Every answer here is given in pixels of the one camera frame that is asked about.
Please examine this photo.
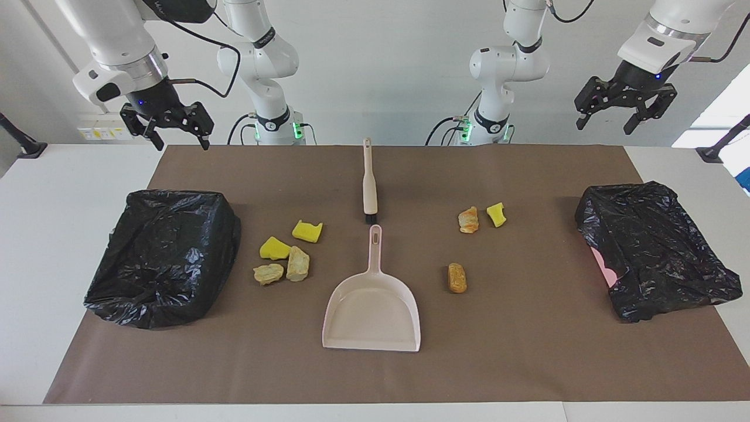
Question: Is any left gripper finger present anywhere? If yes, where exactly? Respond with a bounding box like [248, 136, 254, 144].
[625, 86, 677, 135]
[575, 77, 613, 131]

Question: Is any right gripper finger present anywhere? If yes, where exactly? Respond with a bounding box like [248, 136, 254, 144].
[121, 104, 163, 151]
[176, 103, 214, 150]

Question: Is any yellow sponge wedge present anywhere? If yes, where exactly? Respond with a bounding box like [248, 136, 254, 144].
[260, 236, 292, 261]

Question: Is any notched yellow sponge piece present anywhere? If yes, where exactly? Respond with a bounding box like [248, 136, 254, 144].
[292, 220, 323, 244]

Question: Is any tall beige foam chunk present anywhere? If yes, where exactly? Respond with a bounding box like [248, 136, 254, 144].
[286, 246, 311, 283]

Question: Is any beige hand brush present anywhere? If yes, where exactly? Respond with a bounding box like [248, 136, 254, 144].
[362, 137, 379, 225]

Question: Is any beige plastic dustpan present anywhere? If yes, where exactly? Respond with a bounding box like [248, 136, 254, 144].
[322, 224, 421, 353]

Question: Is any black bag lined bin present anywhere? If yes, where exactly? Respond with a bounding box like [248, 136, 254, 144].
[84, 189, 241, 329]

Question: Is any black trash bag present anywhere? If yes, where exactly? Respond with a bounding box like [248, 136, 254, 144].
[575, 181, 743, 324]

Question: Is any pink plastic bin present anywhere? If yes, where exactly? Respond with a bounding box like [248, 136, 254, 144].
[591, 246, 617, 288]

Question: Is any brown table mat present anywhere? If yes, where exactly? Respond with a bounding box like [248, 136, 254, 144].
[44, 145, 750, 405]

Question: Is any black base cable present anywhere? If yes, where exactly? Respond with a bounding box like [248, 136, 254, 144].
[227, 113, 258, 145]
[426, 116, 469, 146]

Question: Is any white wall socket box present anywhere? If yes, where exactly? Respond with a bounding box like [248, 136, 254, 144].
[78, 113, 139, 141]

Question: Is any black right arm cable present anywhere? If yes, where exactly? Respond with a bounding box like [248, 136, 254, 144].
[141, 0, 242, 99]

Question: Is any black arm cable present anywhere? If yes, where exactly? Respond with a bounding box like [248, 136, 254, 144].
[141, 0, 242, 99]
[545, 0, 750, 63]

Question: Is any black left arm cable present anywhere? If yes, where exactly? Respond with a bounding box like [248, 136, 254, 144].
[545, 0, 750, 63]

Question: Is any black camera stand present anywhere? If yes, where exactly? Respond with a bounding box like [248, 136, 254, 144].
[696, 114, 750, 164]
[0, 113, 47, 159]

